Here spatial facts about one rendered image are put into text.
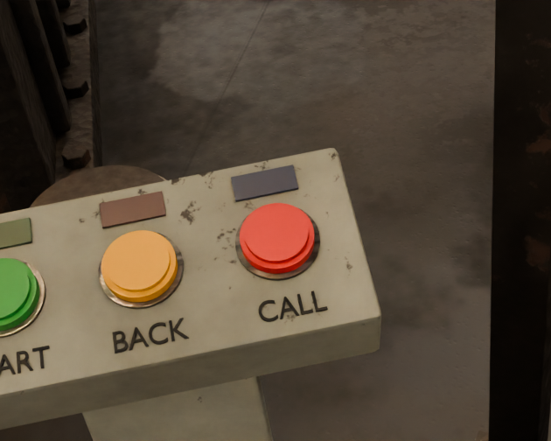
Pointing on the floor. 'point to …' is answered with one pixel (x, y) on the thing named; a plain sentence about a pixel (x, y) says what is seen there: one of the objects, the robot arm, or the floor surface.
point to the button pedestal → (179, 312)
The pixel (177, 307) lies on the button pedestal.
